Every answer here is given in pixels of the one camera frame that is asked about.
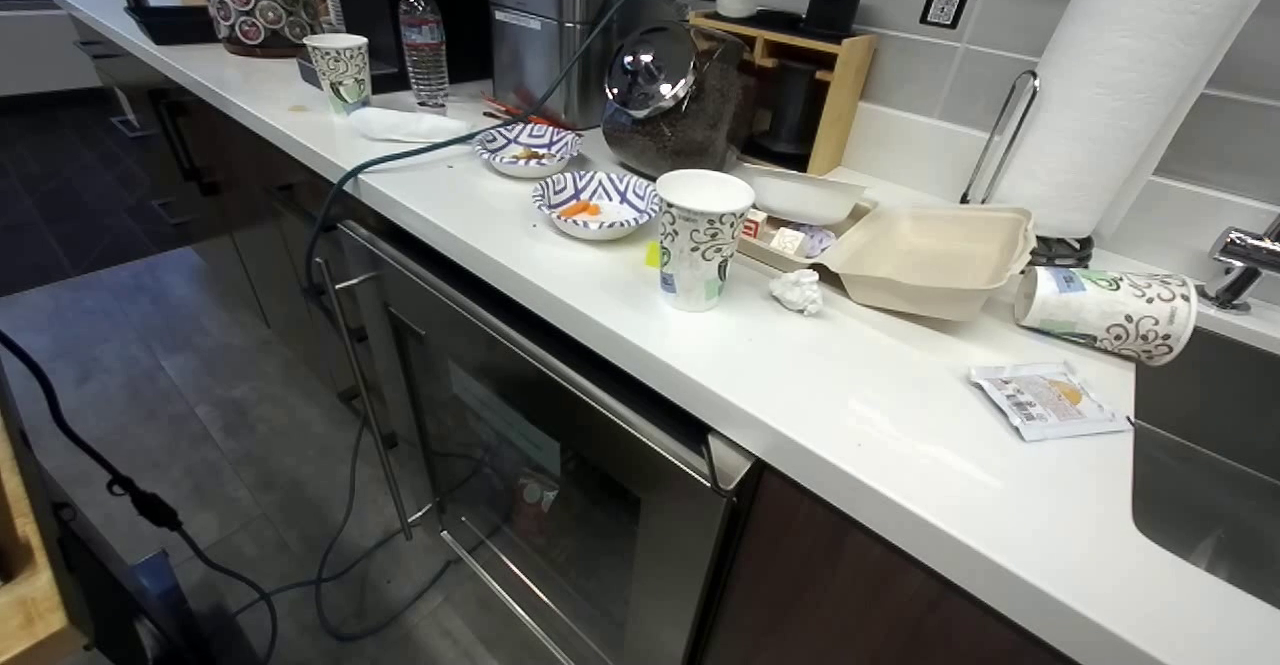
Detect stainless steel coffeemaker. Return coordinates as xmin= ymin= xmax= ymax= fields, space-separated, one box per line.
xmin=488 ymin=0 xmax=691 ymax=132

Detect patterned paper cup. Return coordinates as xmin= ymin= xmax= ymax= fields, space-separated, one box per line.
xmin=655 ymin=168 xmax=757 ymax=313
xmin=1013 ymin=264 xmax=1199 ymax=367
xmin=302 ymin=33 xmax=373 ymax=117

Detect blue patterned bowl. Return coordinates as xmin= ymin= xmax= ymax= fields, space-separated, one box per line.
xmin=531 ymin=170 xmax=663 ymax=242
xmin=472 ymin=122 xmax=583 ymax=180

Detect crumpled white paper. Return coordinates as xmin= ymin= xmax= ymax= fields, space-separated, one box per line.
xmin=768 ymin=267 xmax=825 ymax=317

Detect heap of small packets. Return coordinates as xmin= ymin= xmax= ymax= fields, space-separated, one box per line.
xmin=741 ymin=209 xmax=838 ymax=259

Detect glass jar with chrome lid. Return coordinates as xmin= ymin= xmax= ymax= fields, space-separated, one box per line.
xmin=599 ymin=22 xmax=758 ymax=179

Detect plain white bowl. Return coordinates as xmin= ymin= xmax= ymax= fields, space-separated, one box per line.
xmin=728 ymin=162 xmax=868 ymax=227

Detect undercounter fridge door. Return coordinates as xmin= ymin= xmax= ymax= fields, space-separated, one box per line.
xmin=334 ymin=219 xmax=758 ymax=665

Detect bundle of orange stir sticks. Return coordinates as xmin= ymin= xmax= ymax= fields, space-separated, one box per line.
xmin=480 ymin=94 xmax=583 ymax=133

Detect black canister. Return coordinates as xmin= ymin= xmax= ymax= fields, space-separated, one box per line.
xmin=752 ymin=58 xmax=827 ymax=158

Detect wooden shelf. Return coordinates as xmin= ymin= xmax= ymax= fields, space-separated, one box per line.
xmin=688 ymin=11 xmax=879 ymax=177

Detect beige takeout container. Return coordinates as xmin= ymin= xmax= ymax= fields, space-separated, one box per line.
xmin=738 ymin=197 xmax=1039 ymax=323

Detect white napkin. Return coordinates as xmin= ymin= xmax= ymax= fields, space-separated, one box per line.
xmin=347 ymin=106 xmax=472 ymax=144

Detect clear plastic water bottle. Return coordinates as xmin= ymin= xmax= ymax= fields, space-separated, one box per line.
xmin=398 ymin=0 xmax=452 ymax=112

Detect black appliance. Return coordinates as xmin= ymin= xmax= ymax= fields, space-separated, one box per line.
xmin=297 ymin=0 xmax=494 ymax=95

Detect black box device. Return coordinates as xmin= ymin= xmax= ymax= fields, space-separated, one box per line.
xmin=802 ymin=0 xmax=870 ymax=37

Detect flat snack packet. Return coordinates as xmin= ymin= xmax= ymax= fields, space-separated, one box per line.
xmin=968 ymin=361 xmax=1132 ymax=443

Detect metal paper towel holder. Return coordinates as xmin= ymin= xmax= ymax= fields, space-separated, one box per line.
xmin=959 ymin=69 xmax=1097 ymax=269

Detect paper towel roll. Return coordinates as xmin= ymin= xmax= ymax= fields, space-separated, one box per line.
xmin=990 ymin=0 xmax=1280 ymax=239

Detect steel sink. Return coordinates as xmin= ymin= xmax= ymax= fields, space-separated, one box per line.
xmin=1131 ymin=325 xmax=1280 ymax=612

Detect chrome tap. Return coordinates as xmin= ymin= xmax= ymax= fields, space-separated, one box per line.
xmin=1196 ymin=213 xmax=1280 ymax=313

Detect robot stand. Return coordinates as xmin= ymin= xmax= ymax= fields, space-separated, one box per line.
xmin=0 ymin=365 xmax=213 ymax=665

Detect steel fridge door handle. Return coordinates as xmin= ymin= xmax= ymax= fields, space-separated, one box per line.
xmin=313 ymin=256 xmax=417 ymax=542

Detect dark green cable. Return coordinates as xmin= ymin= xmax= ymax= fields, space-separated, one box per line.
xmin=230 ymin=0 xmax=693 ymax=643

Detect cabinet door handle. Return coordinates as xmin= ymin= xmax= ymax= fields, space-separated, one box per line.
xmin=148 ymin=88 xmax=222 ymax=198

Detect black cable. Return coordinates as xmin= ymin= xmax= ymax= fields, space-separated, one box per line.
xmin=0 ymin=329 xmax=280 ymax=665

